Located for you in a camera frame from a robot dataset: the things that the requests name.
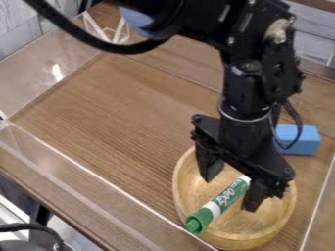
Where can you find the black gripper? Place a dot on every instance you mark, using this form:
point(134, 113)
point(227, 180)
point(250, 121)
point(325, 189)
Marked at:
point(241, 140)

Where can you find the green Expo marker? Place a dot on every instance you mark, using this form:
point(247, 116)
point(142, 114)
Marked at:
point(198, 221)

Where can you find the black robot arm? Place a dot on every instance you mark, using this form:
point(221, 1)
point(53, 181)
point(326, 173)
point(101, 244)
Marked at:
point(253, 33)

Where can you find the brown wooden bowl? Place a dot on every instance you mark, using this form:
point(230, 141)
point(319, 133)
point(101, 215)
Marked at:
point(238, 230)

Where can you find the blue foam block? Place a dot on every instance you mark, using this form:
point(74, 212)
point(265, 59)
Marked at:
point(307, 144)

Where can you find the clear acrylic barrier wall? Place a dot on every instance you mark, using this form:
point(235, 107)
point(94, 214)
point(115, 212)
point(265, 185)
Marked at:
point(105, 212)

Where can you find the clear acrylic corner bracket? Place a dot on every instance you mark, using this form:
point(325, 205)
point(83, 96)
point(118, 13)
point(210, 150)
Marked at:
point(114, 35)

